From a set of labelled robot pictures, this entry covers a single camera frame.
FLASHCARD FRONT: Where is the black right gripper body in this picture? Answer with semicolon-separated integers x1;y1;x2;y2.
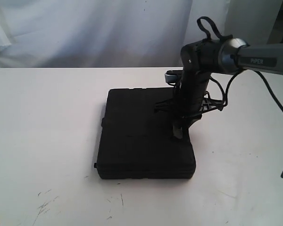
154;94;223;122

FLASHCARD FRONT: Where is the black plastic tool case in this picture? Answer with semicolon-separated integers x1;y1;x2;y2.
94;88;196;179

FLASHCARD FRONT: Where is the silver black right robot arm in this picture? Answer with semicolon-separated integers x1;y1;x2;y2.
155;38;283;139

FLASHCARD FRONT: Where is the white backdrop curtain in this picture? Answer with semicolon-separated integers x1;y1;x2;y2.
0;0;282;68

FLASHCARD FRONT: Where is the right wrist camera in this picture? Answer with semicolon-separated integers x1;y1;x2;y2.
165;70;183;84

